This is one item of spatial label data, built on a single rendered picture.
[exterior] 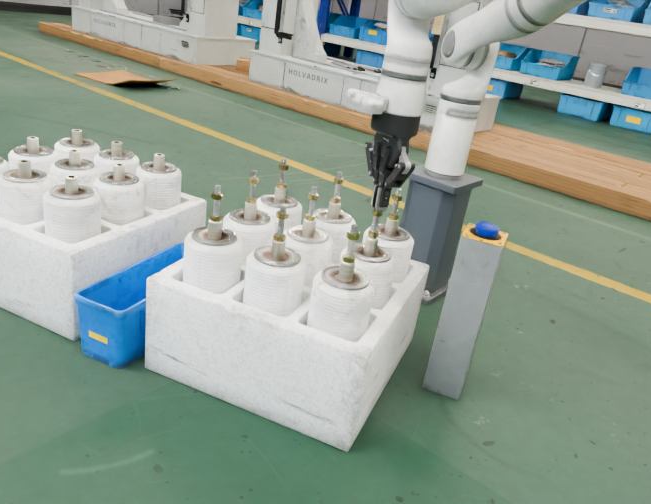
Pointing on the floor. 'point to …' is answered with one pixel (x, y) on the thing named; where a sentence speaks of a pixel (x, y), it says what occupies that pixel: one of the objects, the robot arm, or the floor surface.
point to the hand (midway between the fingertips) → (380, 197)
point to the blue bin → (120, 310)
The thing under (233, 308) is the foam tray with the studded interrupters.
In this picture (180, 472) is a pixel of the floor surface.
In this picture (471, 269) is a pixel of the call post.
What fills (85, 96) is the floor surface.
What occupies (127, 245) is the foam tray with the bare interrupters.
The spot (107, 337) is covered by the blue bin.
